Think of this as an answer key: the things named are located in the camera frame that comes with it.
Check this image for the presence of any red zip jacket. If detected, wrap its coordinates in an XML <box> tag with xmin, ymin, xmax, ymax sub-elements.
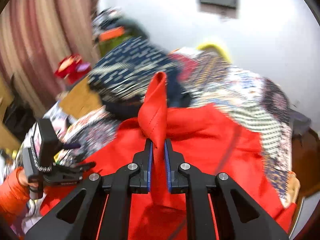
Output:
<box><xmin>42</xmin><ymin>72</ymin><xmax>295</xmax><ymax>239</ymax></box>

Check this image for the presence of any navy patterned folded clothes pile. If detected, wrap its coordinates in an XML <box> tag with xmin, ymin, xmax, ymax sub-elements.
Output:
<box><xmin>88</xmin><ymin>37</ymin><xmax>191</xmax><ymax>120</ymax></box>

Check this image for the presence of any person's left hand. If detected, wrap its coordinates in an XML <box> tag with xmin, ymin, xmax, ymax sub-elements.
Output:
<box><xmin>17</xmin><ymin>169</ymin><xmax>39</xmax><ymax>187</ymax></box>

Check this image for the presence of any orange sleeve forearm left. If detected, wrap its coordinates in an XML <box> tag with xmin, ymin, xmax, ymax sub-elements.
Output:
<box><xmin>0</xmin><ymin>167</ymin><xmax>29</xmax><ymax>226</ymax></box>

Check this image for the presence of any patchwork patterned bed sheet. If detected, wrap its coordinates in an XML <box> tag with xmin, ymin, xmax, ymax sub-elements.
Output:
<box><xmin>54</xmin><ymin>47</ymin><xmax>300</xmax><ymax>207</ymax></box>

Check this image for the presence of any orange box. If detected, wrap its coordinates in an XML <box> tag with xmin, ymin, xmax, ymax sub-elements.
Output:
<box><xmin>99</xmin><ymin>26</ymin><xmax>125</xmax><ymax>42</ymax></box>

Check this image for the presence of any dark grey backpack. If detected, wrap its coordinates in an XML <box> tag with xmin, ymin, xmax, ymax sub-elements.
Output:
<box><xmin>289</xmin><ymin>109</ymin><xmax>311</xmax><ymax>137</ymax></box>

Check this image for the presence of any green patterned storage box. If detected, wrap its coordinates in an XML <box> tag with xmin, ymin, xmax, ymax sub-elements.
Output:
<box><xmin>98</xmin><ymin>35</ymin><xmax>132</xmax><ymax>57</ymax></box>

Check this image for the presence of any yellow chair back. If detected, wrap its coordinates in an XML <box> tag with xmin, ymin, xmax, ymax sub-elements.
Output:
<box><xmin>196</xmin><ymin>43</ymin><xmax>233</xmax><ymax>63</ymax></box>

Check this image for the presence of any red plush toy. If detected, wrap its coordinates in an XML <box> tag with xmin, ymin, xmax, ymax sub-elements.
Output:
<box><xmin>54</xmin><ymin>54</ymin><xmax>92</xmax><ymax>85</ymax></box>

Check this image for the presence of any striped brown curtain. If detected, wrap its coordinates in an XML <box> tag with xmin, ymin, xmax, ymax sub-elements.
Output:
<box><xmin>1</xmin><ymin>0</ymin><xmax>99</xmax><ymax>116</ymax></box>

